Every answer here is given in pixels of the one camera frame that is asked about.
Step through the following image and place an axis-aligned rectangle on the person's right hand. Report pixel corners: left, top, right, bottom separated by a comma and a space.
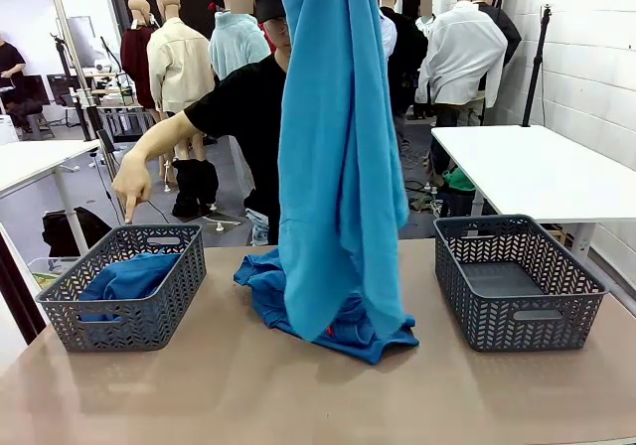
111, 148, 154, 225

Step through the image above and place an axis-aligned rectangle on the dark blue garment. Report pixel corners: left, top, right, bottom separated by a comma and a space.
78, 249, 183, 323

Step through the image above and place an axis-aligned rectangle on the blue garment with red print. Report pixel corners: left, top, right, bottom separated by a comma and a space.
233, 248, 421, 366

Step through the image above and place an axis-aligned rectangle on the light blue garment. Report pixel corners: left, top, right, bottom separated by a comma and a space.
275, 0, 411, 344

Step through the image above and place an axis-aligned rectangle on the person's right forearm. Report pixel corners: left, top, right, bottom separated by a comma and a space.
126, 109, 201, 168

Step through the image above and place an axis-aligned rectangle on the black bag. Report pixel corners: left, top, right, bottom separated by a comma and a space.
42, 206, 113, 258

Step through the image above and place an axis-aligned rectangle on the mannequin in cream jacket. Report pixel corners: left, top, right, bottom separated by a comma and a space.
147, 0, 221, 218

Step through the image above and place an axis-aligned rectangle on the mannequin in maroon top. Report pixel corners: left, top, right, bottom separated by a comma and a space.
120, 0, 175, 193

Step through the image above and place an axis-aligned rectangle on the clear plastic storage box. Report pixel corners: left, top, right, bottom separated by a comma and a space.
27, 256, 80, 292

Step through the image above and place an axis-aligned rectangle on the person in black T-shirt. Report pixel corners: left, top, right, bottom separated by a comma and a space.
182, 0, 299, 246

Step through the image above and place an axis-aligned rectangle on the silver metal pole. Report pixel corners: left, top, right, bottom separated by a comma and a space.
46, 0, 134, 226

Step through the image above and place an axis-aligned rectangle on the black light stand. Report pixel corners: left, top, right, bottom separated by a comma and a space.
49, 32, 95, 142

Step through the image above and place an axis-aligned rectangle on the grey plastic lattice basket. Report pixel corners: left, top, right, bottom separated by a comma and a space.
432, 214, 608, 353
35, 222, 208, 353

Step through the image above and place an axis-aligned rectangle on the background person in black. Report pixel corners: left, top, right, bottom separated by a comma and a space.
0, 31, 30, 134

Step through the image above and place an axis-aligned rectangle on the black baseball cap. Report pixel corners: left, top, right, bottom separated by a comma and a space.
254, 0, 288, 25

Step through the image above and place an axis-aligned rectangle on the mannequin in pale blue shirt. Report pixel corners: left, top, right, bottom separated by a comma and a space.
372, 0, 398, 63

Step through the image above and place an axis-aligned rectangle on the mannequin in black jacket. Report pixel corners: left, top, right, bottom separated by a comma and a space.
380, 0, 429, 118

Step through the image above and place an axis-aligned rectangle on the green bag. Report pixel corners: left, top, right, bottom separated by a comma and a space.
441, 166, 477, 193

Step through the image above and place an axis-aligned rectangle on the small mannequin in white top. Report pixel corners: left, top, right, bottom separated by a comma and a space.
415, 0, 439, 38

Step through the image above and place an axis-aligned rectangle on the mannequin in black coat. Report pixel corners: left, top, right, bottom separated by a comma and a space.
474, 0, 523, 93

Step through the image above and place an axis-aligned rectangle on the black tripod stand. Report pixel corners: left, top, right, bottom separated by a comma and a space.
521, 3, 554, 128

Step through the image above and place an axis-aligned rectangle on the dark metal frame post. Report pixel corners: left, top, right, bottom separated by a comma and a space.
0, 223, 49, 346

